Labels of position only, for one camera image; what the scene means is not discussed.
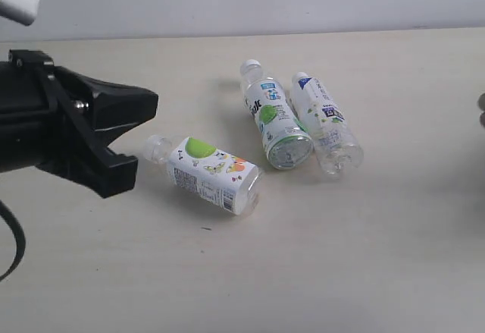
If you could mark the person's open right hand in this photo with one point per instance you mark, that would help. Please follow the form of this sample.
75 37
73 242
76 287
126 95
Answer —
481 106

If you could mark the square white green-label bottle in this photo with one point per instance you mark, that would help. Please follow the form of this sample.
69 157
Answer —
210 173

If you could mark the clear slim tea bottle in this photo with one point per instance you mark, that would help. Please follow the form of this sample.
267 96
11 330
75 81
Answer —
335 146

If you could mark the round green lime label bottle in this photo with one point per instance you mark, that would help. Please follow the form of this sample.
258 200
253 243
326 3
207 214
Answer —
285 142

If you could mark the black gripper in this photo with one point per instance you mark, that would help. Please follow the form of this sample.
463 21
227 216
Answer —
31 114

